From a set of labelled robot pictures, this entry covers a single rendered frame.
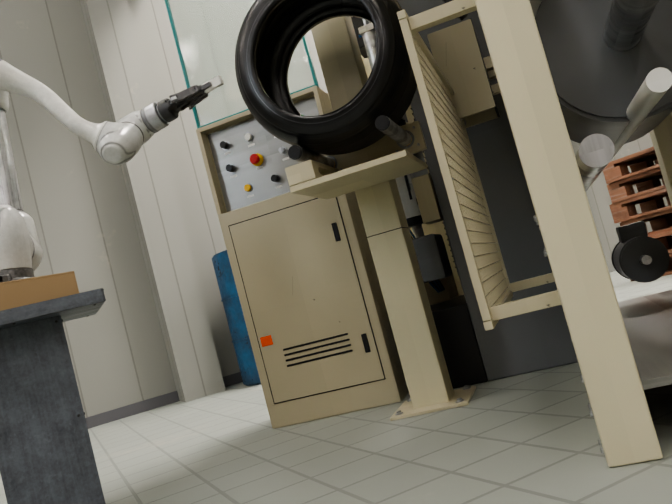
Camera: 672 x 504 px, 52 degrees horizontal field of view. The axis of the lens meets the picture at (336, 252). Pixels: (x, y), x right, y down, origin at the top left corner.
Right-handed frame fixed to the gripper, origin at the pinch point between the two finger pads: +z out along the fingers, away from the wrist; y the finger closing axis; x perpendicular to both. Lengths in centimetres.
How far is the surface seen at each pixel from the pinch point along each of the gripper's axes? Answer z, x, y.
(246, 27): 21.3, -5.5, -11.3
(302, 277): -15, 66, 50
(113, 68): -153, -152, 237
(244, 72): 15.1, 6.7, -11.5
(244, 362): -145, 86, 237
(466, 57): 76, 26, 19
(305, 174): 19.9, 43.6, -10.9
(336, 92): 31.8, 13.8, 26.2
